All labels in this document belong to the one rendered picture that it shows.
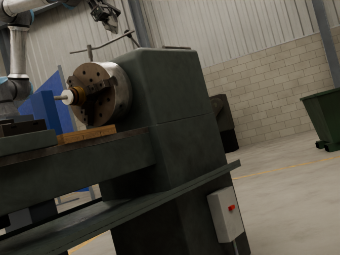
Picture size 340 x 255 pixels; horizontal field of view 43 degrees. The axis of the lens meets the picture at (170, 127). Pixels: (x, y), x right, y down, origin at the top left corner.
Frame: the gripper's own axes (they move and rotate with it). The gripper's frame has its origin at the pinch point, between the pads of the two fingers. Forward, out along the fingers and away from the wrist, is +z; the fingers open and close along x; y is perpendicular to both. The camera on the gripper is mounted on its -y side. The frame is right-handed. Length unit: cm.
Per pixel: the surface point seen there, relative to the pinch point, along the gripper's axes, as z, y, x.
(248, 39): -237, -948, -248
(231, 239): 116, -29, -23
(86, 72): 11.9, 15.6, -16.6
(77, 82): 14.0, 18.7, -22.1
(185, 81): 31.1, -35.8, -1.1
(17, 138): 45, 78, -5
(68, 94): 21.5, 31.2, -19.5
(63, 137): 46, 54, -11
